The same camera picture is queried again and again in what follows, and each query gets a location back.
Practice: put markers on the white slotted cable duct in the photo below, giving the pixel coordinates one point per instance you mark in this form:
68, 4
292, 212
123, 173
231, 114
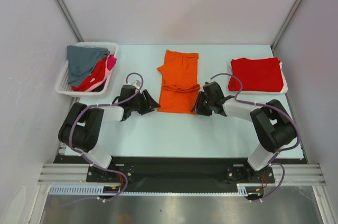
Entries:
110, 191

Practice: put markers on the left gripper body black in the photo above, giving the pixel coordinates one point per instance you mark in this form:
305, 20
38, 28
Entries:
138, 104

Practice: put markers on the corner aluminium post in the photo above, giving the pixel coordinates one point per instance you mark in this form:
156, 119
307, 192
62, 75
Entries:
289, 17
69, 19

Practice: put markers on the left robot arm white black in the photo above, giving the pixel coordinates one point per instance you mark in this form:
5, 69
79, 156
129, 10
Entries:
81, 128

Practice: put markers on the pink t shirt in basket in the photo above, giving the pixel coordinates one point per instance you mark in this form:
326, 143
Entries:
110, 62

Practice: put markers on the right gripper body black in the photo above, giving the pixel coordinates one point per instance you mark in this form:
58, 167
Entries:
203, 103

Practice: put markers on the red t shirt in basket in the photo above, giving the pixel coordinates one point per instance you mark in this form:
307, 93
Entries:
95, 79

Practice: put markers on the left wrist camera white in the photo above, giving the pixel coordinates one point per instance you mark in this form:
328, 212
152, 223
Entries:
137, 84

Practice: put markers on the white plastic basket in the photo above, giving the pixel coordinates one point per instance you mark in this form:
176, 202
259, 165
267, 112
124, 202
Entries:
62, 86

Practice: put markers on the aluminium rail frame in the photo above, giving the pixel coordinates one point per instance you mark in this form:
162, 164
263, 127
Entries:
295, 174

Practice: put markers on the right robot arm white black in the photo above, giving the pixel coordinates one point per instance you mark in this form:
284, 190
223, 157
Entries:
273, 126

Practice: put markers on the grey t shirt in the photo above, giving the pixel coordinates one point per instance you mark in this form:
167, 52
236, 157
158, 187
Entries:
82, 61

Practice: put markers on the orange t shirt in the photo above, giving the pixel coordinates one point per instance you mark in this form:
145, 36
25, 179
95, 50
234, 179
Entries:
180, 88

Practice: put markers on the right corner aluminium post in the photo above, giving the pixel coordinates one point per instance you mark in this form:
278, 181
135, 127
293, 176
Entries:
289, 17

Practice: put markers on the left corner aluminium post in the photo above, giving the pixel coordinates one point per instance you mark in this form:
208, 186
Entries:
69, 19

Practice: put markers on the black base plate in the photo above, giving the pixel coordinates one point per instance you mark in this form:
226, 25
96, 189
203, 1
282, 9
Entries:
183, 174

